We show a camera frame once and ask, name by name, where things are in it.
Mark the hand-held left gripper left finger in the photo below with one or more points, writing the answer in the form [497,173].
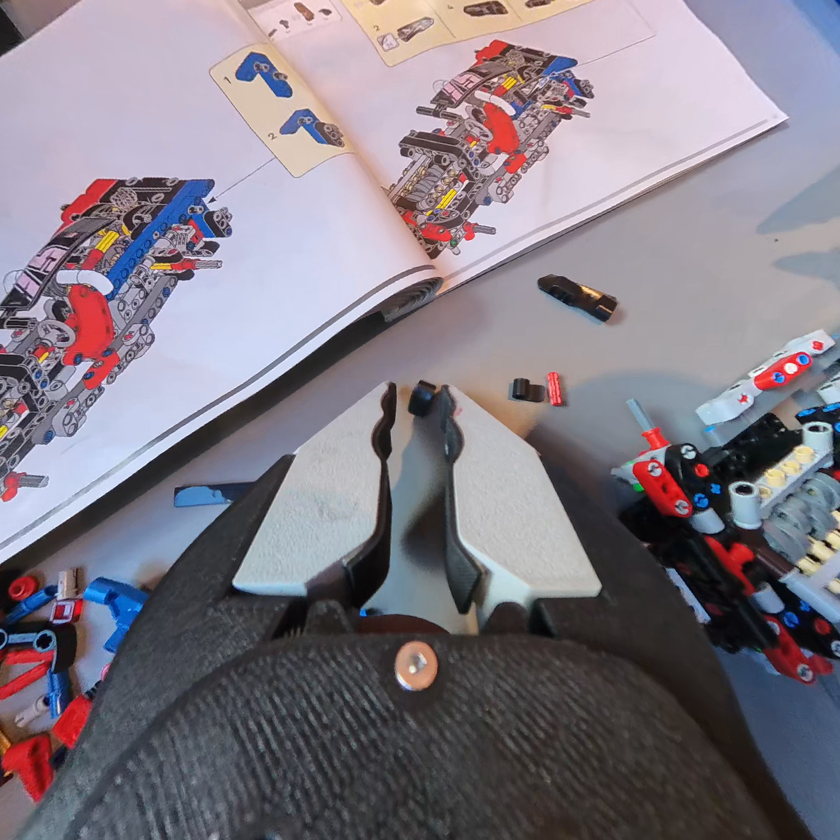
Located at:
[315,518]

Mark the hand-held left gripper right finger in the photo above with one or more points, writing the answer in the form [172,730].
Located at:
[518,525]

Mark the pile of building bricks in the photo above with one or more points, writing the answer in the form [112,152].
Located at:
[39,649]

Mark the small black angled connector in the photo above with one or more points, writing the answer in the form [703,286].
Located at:
[525,392]

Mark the small red pin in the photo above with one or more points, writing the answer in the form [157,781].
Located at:
[555,388]

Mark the partly built toy car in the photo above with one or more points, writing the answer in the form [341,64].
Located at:
[722,505]

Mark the black double connector piece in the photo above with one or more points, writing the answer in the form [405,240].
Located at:
[577,296]

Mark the open instruction booklet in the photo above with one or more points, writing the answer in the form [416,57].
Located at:
[131,131]

